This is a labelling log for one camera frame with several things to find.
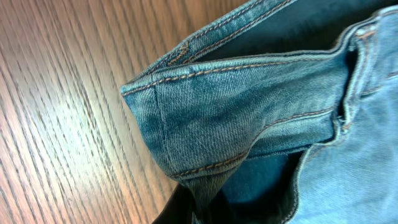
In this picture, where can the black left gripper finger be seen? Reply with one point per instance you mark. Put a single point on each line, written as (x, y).
(179, 208)

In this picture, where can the blue denim jeans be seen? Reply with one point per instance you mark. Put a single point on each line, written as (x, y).
(280, 111)

